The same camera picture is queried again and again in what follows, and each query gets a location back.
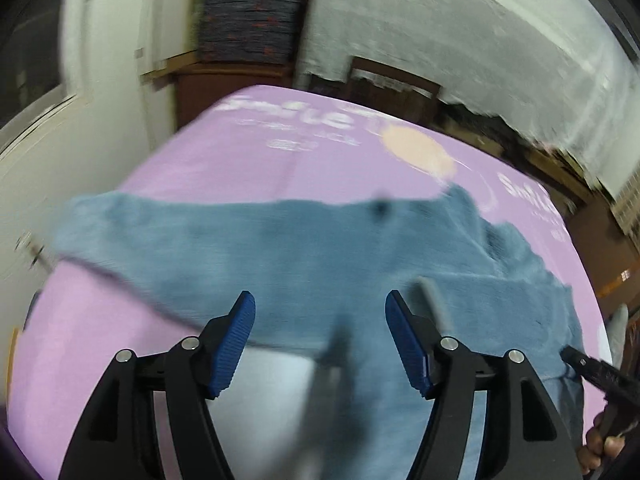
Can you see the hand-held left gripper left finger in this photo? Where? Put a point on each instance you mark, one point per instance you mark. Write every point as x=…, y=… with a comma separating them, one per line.
x=235, y=340

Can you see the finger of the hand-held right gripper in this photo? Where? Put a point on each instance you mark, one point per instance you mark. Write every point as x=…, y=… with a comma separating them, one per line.
x=597, y=370

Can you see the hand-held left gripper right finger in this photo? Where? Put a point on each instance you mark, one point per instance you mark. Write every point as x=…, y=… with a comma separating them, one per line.
x=406, y=340

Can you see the blue fleece garment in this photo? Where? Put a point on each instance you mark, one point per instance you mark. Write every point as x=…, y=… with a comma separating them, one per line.
x=300, y=245

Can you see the person's right hand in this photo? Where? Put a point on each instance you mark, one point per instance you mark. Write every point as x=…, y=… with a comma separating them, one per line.
x=595, y=447

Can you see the pink printed bedsheet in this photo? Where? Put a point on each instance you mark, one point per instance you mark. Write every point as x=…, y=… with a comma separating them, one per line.
x=300, y=170

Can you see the brown wooden cabinet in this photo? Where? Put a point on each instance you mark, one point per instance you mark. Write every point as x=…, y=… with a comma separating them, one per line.
x=220, y=92

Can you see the grey lace curtain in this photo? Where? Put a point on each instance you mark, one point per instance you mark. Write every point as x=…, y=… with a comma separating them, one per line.
x=450, y=25

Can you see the stack of dark patterned blankets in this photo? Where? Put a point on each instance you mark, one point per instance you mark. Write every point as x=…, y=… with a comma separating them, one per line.
x=247, y=20

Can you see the white framed window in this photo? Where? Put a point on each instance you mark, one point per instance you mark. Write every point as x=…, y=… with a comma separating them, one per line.
x=30, y=60

